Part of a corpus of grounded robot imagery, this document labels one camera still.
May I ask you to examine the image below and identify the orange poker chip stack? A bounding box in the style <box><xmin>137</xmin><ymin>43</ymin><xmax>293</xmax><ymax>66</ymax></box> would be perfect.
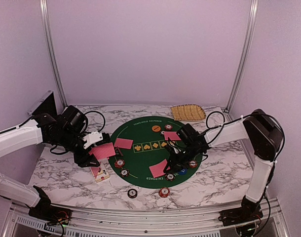
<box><xmin>158</xmin><ymin>187</ymin><xmax>170</xmax><ymax>198</ymax></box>

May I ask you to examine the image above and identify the left aluminium frame post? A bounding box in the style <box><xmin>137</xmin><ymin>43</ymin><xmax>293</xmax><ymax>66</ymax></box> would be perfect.
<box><xmin>40</xmin><ymin>0</ymin><xmax>68</xmax><ymax>107</ymax></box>

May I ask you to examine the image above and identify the red playing card deck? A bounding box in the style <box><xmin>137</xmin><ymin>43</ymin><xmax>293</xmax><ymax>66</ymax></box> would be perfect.
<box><xmin>89</xmin><ymin>143</ymin><xmax>115</xmax><ymax>160</ymax></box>

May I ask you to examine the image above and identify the aluminium frame post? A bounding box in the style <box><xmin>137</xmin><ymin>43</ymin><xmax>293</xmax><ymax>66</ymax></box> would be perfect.
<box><xmin>225</xmin><ymin>0</ymin><xmax>259</xmax><ymax>113</ymax></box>
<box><xmin>40</xmin><ymin>0</ymin><xmax>68</xmax><ymax>107</ymax></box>

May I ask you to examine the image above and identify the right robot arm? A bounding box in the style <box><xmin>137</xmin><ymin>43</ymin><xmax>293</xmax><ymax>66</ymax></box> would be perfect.
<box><xmin>163</xmin><ymin>109</ymin><xmax>285</xmax><ymax>221</ymax></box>

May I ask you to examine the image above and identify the orange big blind button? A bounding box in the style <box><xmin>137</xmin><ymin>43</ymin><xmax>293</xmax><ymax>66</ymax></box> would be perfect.
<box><xmin>151</xmin><ymin>125</ymin><xmax>161</xmax><ymax>132</ymax></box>

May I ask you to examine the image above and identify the gold card deck box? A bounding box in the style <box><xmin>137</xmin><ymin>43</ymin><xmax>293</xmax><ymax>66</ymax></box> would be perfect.
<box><xmin>90</xmin><ymin>163</ymin><xmax>110</xmax><ymax>183</ymax></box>

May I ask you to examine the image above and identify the orange chip stack top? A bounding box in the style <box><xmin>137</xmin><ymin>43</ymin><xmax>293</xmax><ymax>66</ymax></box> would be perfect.
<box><xmin>165</xmin><ymin>124</ymin><xmax>173</xmax><ymax>131</ymax></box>

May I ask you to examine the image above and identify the blue small blind button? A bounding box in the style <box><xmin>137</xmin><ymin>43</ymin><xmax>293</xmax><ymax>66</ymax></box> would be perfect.
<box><xmin>178</xmin><ymin>169</ymin><xmax>188</xmax><ymax>175</ymax></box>

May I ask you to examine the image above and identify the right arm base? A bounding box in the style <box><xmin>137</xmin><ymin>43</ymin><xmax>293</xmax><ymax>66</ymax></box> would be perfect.
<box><xmin>218</xmin><ymin>205</ymin><xmax>263</xmax><ymax>226</ymax></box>

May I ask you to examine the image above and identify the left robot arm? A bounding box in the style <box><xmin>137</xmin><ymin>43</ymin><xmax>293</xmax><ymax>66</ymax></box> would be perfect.
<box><xmin>0</xmin><ymin>114</ymin><xmax>103</xmax><ymax>220</ymax></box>

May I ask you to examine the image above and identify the front aluminium rail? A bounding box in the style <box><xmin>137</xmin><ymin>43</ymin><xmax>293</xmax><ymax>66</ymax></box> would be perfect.
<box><xmin>0</xmin><ymin>198</ymin><xmax>290</xmax><ymax>237</ymax></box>

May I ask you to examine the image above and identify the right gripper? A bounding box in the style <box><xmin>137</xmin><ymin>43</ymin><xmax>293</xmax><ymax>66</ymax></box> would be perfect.
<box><xmin>163</xmin><ymin>144</ymin><xmax>201</xmax><ymax>173</ymax></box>

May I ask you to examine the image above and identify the woven bamboo tray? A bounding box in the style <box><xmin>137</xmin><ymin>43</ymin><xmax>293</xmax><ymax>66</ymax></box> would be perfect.
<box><xmin>170</xmin><ymin>104</ymin><xmax>206</xmax><ymax>121</ymax></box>

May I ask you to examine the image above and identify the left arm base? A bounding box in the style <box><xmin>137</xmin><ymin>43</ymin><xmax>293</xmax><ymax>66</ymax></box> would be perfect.
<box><xmin>29</xmin><ymin>206</ymin><xmax>72</xmax><ymax>225</ymax></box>

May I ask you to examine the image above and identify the brown poker chip stack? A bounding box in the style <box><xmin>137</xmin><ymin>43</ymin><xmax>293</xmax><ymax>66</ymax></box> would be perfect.
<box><xmin>127</xmin><ymin>189</ymin><xmax>138</xmax><ymax>198</ymax></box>

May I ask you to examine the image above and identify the single red playing card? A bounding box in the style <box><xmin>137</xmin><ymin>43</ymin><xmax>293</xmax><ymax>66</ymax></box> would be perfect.
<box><xmin>114</xmin><ymin>138</ymin><xmax>133</xmax><ymax>150</ymax></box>

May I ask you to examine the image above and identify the right aluminium frame post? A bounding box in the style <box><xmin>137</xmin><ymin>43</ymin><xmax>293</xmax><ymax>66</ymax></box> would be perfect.
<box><xmin>225</xmin><ymin>0</ymin><xmax>259</xmax><ymax>113</ymax></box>

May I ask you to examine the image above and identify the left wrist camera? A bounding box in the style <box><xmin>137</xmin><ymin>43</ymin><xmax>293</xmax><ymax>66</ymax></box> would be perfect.
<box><xmin>82</xmin><ymin>131</ymin><xmax>111</xmax><ymax>149</ymax></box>

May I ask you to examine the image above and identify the round green poker mat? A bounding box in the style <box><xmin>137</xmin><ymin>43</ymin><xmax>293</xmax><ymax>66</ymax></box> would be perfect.
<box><xmin>109</xmin><ymin>116</ymin><xmax>198</xmax><ymax>189</ymax></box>

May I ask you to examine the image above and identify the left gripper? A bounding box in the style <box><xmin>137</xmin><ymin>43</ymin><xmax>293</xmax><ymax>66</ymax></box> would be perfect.
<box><xmin>58</xmin><ymin>128</ymin><xmax>100</xmax><ymax>167</ymax></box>

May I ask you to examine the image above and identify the triangular all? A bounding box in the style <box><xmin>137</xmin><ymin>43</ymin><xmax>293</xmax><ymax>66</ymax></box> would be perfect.
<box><xmin>114</xmin><ymin>147</ymin><xmax>123</xmax><ymax>157</ymax></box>

